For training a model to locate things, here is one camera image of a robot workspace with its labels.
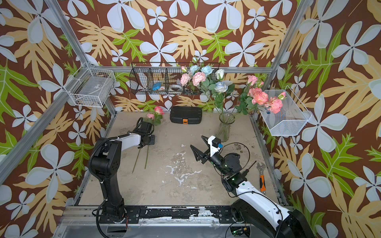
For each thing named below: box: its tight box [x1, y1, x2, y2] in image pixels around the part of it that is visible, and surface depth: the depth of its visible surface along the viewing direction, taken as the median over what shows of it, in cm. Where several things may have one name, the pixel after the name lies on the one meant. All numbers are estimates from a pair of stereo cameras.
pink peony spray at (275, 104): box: [264, 91, 287, 114], surface depth 64 cm
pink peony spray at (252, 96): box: [235, 74, 269, 116], surface depth 75 cm
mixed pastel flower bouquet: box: [179, 57, 236, 115], surface depth 80 cm
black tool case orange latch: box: [169, 106, 203, 125], surface depth 116 cm
